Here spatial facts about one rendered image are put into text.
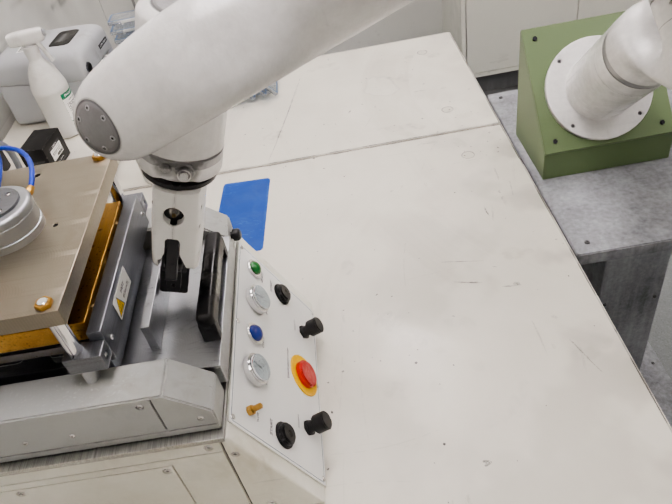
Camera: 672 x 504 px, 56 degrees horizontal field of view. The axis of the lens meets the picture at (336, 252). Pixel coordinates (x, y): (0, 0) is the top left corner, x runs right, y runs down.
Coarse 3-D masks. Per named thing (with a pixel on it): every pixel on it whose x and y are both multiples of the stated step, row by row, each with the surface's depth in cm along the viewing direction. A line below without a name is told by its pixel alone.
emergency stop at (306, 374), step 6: (300, 366) 86; (306, 366) 87; (300, 372) 86; (306, 372) 87; (312, 372) 88; (300, 378) 86; (306, 378) 86; (312, 378) 87; (306, 384) 86; (312, 384) 86
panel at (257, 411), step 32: (288, 288) 97; (256, 320) 84; (288, 320) 92; (256, 352) 80; (288, 352) 87; (288, 384) 83; (256, 416) 73; (288, 416) 79; (288, 448) 75; (320, 448) 82; (320, 480) 78
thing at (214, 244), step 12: (216, 240) 77; (204, 252) 76; (216, 252) 76; (204, 264) 74; (216, 264) 74; (204, 276) 73; (216, 276) 73; (204, 288) 71; (216, 288) 72; (204, 300) 70; (216, 300) 71; (204, 312) 68; (216, 312) 70; (204, 324) 68; (216, 324) 69; (204, 336) 70; (216, 336) 70
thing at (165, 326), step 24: (144, 264) 82; (144, 288) 79; (192, 288) 78; (144, 312) 70; (168, 312) 75; (192, 312) 74; (144, 336) 69; (168, 336) 72; (192, 336) 71; (144, 360) 70; (192, 360) 69; (216, 360) 68
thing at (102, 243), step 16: (112, 208) 77; (112, 224) 75; (96, 240) 73; (112, 240) 74; (96, 256) 71; (96, 272) 68; (80, 288) 67; (96, 288) 67; (80, 304) 65; (80, 320) 63; (0, 336) 63; (16, 336) 63; (32, 336) 64; (48, 336) 64; (80, 336) 64; (0, 352) 65; (16, 352) 65; (32, 352) 65; (48, 352) 65
